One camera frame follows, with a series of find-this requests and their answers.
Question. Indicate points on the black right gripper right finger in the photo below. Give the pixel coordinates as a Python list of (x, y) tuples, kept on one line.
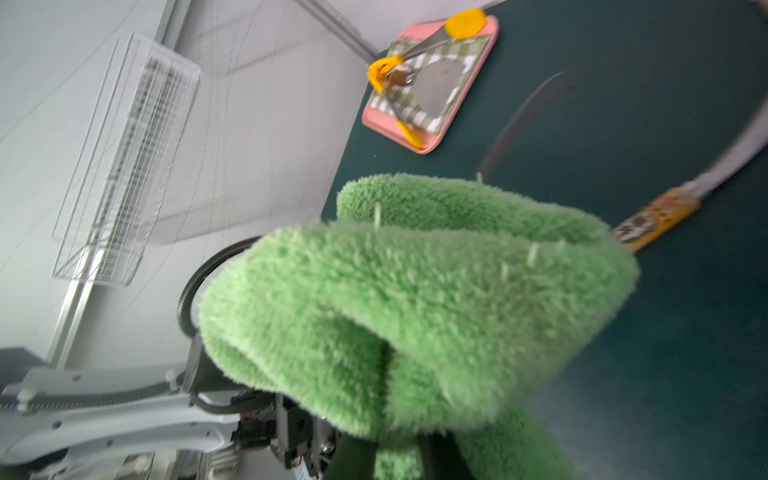
[(441, 458)]

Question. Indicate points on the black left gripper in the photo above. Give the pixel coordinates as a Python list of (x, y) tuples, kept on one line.
[(302, 443)]

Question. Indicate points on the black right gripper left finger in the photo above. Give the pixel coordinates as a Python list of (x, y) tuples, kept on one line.
[(354, 459)]

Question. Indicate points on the green and black rag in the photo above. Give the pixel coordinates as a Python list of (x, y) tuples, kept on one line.
[(429, 306)]

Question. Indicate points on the small sickle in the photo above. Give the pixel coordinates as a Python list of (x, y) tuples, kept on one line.
[(534, 104), (677, 204)]

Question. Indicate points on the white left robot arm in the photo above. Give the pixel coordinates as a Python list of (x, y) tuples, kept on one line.
[(59, 424)]

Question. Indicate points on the green checkered cloth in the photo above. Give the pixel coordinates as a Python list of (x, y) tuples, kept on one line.
[(467, 51)]

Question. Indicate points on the yellow-tipped steel tongs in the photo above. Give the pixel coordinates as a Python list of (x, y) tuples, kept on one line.
[(414, 66)]

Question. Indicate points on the white wire basket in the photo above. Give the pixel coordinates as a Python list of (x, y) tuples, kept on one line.
[(118, 185)]

